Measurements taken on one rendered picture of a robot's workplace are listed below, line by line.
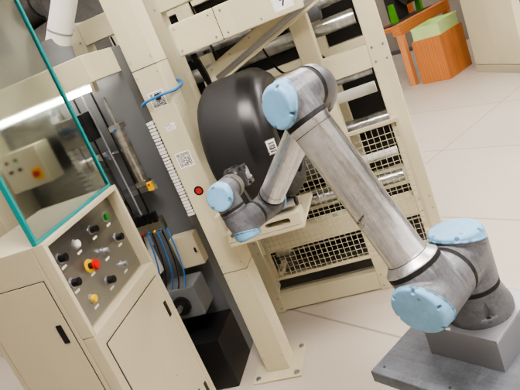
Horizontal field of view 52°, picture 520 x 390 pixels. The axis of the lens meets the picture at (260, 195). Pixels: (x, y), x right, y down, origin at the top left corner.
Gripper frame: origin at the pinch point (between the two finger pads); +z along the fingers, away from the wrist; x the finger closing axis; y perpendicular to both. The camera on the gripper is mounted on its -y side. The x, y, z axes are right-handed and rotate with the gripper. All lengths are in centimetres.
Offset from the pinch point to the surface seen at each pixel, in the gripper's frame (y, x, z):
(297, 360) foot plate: -107, 25, 48
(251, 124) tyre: 18.5, -6.2, 8.6
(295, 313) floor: -102, 33, 95
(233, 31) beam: 59, -1, 49
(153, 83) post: 49, 33, 24
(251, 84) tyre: 33.2, -8.9, 19.3
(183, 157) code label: 13.7, 34.8, 28.4
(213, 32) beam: 62, 7, 49
